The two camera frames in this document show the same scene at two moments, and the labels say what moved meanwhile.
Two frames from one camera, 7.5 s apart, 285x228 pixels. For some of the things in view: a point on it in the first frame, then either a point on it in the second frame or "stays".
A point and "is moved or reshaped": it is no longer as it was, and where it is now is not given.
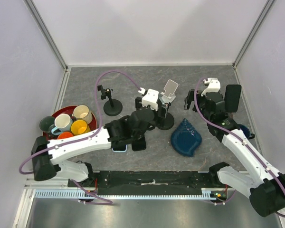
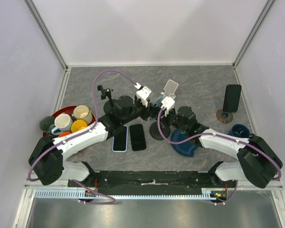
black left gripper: x=157 y=117 stays
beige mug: x=82 y=112 stays
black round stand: x=167 y=121 is moved or reshaped
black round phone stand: x=112 y=107 stays
